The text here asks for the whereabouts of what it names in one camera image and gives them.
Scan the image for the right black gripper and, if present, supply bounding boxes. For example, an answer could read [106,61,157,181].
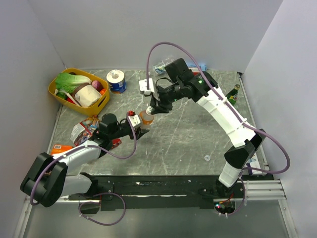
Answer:
[149,81,183,116]

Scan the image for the purple onion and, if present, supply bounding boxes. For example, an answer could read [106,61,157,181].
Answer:
[91,80,104,92]

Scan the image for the yellow plastic basket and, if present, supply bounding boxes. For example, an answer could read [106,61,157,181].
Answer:
[48,68,110,116]

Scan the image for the light blue box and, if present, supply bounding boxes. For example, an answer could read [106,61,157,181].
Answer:
[188,64,208,71]

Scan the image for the green glass bottle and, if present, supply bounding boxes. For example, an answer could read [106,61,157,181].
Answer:
[226,84,241,106]

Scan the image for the white and purple box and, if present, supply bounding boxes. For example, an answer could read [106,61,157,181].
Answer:
[245,154,263,176]

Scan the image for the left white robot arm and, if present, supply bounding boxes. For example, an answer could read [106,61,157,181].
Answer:
[20,111,147,207]

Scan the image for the blue wrapped toilet paper roll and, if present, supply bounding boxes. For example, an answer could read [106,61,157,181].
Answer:
[106,69,126,94]

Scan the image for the red rectangular box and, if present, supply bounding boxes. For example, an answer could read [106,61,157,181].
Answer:
[191,68,200,75]

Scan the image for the orange juice bottle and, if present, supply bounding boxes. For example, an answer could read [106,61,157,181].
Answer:
[139,109,154,129]

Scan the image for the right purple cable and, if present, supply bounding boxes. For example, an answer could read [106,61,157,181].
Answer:
[146,41,291,174]

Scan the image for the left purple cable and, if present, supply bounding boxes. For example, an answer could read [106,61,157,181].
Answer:
[29,112,138,206]

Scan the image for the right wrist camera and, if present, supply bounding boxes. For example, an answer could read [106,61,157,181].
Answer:
[139,78,156,96]

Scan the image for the green lettuce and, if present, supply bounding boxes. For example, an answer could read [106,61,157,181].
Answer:
[55,73,92,94]

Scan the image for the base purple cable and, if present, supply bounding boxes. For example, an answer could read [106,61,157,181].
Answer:
[78,192,127,226]

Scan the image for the white bottle cap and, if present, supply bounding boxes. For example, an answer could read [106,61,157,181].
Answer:
[146,106,153,115]
[204,155,211,161]

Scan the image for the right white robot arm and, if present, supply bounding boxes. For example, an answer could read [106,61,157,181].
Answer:
[139,58,265,198]

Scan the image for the crushed clear plastic bottle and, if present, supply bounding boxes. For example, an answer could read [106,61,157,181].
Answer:
[153,57,174,75]

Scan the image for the orange packet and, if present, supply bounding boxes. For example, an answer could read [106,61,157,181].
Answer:
[51,144,73,155]

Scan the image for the brown and cream jar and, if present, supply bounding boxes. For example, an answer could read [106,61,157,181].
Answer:
[72,83,101,108]

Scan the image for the red snack bag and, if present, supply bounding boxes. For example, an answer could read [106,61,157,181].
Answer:
[70,116,122,150]

